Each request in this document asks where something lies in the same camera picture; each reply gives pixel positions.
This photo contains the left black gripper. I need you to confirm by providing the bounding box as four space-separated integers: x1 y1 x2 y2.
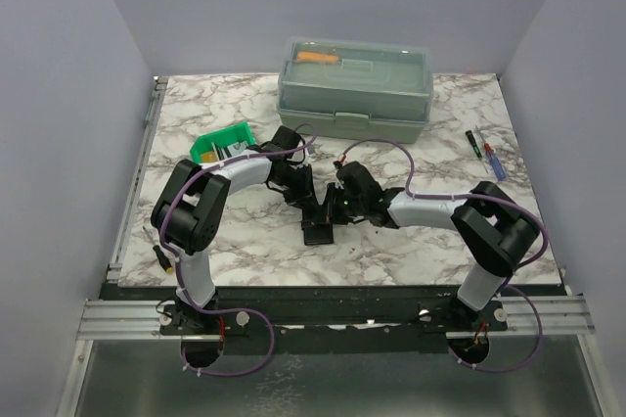
272 163 320 213

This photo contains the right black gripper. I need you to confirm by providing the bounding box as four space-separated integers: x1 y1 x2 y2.
317 183 368 225

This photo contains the black card holder wallet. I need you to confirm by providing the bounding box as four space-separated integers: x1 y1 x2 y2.
300 214 334 246

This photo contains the green plastic bin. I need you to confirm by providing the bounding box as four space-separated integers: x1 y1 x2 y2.
190 122 255 163

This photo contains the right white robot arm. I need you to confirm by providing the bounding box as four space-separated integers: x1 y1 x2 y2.
327 162 540 331

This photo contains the grey plastic tool box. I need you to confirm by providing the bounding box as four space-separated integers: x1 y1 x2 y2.
277 38 434 144

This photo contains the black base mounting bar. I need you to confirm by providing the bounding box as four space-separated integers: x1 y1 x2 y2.
98 285 570 359

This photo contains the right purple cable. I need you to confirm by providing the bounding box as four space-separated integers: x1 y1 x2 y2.
335 138 552 373

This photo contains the purple cable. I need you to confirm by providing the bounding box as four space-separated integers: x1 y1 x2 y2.
158 122 319 378
335 138 552 373

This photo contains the orange handled tool in box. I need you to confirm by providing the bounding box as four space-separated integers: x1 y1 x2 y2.
294 51 340 65

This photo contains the green handled screwdriver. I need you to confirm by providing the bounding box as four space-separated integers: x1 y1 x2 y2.
465 130 487 171

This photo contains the aluminium rail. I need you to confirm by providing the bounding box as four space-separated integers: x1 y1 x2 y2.
77 296 596 342

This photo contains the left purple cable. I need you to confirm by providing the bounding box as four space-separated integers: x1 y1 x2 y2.
158 122 319 378

